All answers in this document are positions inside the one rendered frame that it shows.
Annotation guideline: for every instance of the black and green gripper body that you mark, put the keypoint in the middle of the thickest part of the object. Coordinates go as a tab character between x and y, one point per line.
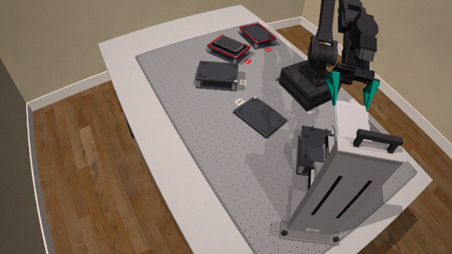
349	73

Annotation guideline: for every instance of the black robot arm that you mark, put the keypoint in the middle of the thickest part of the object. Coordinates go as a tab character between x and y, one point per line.
359	41

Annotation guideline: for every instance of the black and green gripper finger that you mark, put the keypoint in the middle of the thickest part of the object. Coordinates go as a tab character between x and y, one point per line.
369	91
332	82

